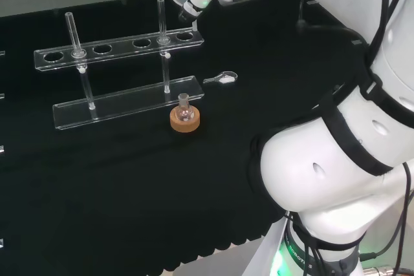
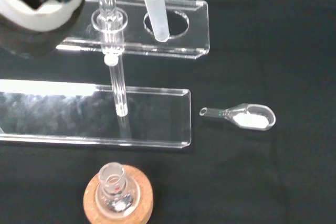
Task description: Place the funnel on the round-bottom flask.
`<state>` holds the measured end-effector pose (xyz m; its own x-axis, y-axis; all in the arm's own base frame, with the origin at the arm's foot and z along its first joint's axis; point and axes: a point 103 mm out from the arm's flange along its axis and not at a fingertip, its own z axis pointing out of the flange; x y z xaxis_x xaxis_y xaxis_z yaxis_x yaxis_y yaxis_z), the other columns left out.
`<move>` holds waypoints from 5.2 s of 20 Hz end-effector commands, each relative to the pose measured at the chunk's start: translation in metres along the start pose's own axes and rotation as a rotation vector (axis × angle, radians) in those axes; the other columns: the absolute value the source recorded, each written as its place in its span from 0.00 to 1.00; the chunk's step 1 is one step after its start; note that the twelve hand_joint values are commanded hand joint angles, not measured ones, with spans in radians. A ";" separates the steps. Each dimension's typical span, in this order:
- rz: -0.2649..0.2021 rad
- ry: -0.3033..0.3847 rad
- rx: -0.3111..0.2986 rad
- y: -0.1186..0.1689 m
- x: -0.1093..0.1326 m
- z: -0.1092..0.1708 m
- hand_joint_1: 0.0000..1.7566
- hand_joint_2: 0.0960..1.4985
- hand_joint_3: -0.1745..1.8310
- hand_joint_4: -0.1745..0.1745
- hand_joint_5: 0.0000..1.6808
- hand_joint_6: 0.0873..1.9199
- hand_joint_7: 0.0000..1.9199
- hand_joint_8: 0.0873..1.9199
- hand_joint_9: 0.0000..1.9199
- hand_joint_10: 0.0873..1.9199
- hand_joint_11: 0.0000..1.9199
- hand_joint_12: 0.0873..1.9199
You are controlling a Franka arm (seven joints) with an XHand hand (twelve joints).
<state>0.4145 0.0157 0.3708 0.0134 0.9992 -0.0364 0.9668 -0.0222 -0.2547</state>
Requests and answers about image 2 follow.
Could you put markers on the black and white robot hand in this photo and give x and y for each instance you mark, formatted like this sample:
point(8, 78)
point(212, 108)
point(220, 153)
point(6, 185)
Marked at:
point(39, 19)

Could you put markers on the clear acrylic funnel stand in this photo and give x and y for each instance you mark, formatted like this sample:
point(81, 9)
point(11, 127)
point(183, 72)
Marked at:
point(147, 116)

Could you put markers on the glass round-bottom flask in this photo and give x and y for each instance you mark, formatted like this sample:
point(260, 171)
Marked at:
point(113, 179)

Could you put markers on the glass weighing funnel with powder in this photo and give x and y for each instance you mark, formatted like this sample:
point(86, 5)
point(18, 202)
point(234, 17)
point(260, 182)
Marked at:
point(252, 120)

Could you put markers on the black cloth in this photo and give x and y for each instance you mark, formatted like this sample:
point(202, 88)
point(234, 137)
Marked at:
point(262, 182)

